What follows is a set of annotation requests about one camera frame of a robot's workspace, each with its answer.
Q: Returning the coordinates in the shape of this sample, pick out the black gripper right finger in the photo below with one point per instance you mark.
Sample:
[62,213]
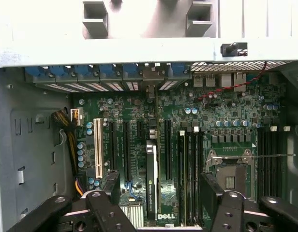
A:
[231,212]

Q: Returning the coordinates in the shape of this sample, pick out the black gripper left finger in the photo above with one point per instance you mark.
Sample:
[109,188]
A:
[108,212]

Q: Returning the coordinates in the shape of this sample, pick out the silver chipset heat sink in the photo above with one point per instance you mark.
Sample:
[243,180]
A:
[132,216]

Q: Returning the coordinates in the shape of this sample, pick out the CPU socket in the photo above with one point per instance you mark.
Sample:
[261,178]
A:
[231,178]

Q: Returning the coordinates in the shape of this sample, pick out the black RAM slot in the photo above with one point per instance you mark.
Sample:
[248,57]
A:
[260,169]
[266,164]
[279,164]
[272,164]

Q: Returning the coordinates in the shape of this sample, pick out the white PCI expansion slot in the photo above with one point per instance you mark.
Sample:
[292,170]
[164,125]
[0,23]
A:
[98,145]

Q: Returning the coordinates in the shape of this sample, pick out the thin metal locking lever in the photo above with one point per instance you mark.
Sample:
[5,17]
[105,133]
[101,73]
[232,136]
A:
[272,156]

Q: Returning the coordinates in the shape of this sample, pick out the short black expansion slot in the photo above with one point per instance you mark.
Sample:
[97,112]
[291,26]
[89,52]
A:
[139,128]

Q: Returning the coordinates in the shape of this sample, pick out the white power connector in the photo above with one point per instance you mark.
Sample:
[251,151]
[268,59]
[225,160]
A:
[78,118]

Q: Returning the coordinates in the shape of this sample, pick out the green Dell motherboard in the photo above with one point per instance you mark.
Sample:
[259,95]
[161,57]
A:
[212,113]

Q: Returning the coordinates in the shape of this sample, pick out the open black PC case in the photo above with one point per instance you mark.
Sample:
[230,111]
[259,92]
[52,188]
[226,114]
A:
[139,50]

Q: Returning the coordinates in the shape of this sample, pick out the grey parts rack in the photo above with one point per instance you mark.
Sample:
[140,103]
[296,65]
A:
[149,19]

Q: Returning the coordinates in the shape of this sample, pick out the black intrusion switch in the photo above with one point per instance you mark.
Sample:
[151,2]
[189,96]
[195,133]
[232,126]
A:
[232,49]

